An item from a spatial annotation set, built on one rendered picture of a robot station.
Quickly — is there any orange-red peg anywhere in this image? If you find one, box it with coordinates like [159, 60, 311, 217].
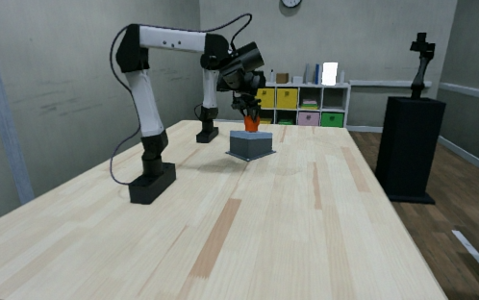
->
[244, 115, 260, 132]

